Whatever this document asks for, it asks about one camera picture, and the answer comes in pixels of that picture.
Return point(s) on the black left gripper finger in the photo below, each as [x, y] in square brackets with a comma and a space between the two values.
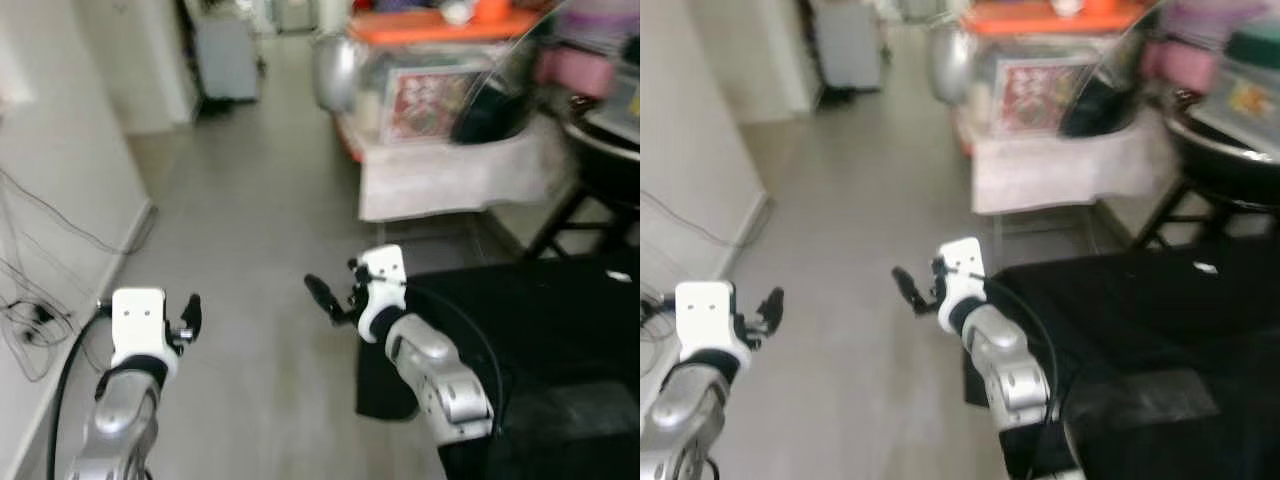
[192, 312]
[772, 308]

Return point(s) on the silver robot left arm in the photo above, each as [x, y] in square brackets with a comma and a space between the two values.
[680, 410]
[120, 420]

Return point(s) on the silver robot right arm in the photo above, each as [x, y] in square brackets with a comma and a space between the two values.
[1010, 370]
[440, 380]

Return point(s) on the red printed box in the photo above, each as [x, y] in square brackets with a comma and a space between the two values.
[430, 105]
[1045, 98]

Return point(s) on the black stool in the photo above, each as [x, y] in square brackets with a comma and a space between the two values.
[1210, 220]
[600, 225]

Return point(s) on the black tablecloth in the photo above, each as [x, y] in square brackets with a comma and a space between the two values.
[1150, 320]
[560, 330]

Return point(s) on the silver metal pot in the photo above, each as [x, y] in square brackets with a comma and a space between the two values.
[335, 75]
[948, 65]

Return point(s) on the black wok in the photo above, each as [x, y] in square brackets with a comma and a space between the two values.
[610, 160]
[1230, 160]

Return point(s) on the white appliance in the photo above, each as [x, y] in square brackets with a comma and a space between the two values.
[228, 55]
[850, 45]

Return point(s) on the clear bin orange lid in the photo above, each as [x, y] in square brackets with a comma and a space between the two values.
[440, 25]
[1050, 18]

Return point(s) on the clear plastic storage box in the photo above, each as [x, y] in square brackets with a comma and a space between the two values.
[1250, 105]
[622, 100]

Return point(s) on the pink container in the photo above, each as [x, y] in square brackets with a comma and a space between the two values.
[572, 72]
[1182, 62]

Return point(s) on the dark green lid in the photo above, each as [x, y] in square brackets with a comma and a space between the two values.
[1255, 45]

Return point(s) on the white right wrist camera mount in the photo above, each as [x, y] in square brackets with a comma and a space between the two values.
[382, 275]
[962, 265]

